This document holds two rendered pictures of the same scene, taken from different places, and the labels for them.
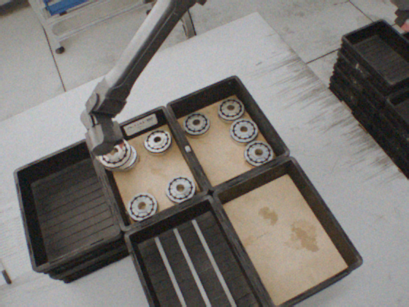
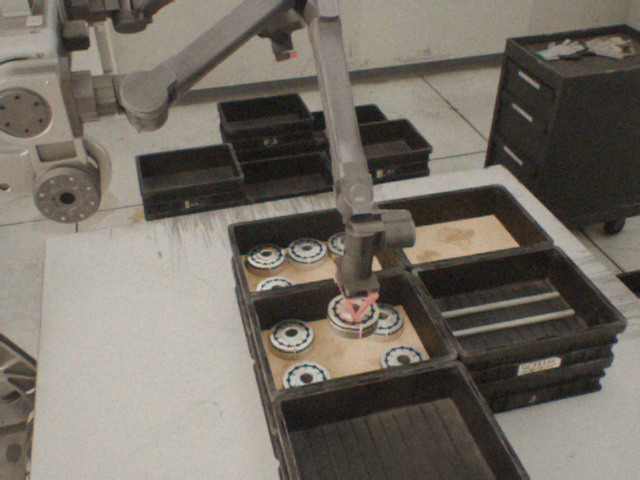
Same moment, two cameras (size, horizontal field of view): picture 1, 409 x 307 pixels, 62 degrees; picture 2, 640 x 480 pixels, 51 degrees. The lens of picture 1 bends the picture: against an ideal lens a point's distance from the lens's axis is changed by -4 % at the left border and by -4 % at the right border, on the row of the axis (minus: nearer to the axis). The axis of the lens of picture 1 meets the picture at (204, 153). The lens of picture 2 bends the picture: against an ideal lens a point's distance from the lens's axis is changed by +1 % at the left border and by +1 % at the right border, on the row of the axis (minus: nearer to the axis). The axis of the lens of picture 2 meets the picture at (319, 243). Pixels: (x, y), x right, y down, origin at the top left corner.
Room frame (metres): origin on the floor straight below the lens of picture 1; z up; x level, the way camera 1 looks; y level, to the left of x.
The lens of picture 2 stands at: (0.66, 1.24, 1.95)
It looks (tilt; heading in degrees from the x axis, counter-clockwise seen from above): 37 degrees down; 271
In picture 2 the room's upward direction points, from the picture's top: straight up
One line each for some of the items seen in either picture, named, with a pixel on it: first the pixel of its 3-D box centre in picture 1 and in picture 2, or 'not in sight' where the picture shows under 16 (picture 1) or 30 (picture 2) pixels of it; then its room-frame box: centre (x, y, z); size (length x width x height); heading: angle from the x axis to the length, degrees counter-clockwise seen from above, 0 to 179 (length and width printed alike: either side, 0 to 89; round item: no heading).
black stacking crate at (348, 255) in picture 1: (282, 232); (456, 240); (0.31, -0.19, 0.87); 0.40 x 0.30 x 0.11; 16
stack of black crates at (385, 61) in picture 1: (374, 77); (194, 212); (1.21, -1.04, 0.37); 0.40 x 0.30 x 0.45; 17
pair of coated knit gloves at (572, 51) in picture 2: not in sight; (561, 49); (-0.34, -1.55, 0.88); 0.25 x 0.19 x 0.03; 17
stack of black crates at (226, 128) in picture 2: not in sight; (266, 153); (0.95, -1.54, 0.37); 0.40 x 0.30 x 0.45; 17
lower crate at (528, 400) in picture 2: not in sight; (501, 346); (0.22, 0.10, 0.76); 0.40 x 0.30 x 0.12; 16
